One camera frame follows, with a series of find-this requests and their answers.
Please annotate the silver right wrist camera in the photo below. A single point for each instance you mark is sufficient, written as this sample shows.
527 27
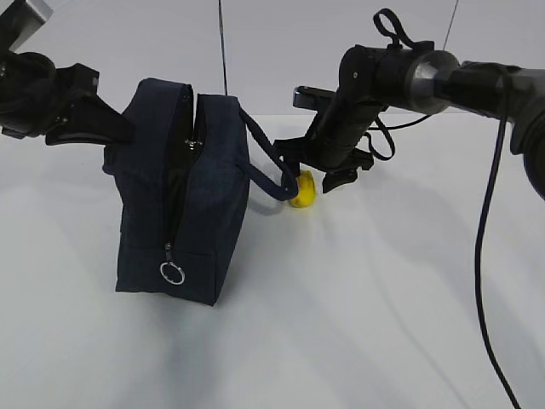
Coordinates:
311 98

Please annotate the navy blue lunch bag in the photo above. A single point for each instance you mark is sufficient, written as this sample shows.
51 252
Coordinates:
184 182

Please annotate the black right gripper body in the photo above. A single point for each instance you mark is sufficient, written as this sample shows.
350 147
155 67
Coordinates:
336 131

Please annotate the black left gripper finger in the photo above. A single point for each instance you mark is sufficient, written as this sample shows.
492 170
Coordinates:
101 136
91 112

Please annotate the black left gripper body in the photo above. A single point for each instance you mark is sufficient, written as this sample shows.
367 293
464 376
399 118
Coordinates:
34 92

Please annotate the yellow lemon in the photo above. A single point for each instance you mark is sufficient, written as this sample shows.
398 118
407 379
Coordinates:
307 191

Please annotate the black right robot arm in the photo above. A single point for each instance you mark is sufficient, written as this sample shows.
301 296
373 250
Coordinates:
426 81

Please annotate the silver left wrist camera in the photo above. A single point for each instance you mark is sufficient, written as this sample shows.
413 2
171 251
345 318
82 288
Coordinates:
20 20

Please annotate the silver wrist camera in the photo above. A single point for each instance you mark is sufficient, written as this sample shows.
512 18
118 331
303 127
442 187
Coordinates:
311 98
20 20

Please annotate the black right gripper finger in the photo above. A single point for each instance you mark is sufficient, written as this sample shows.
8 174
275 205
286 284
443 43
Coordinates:
295 152
337 179

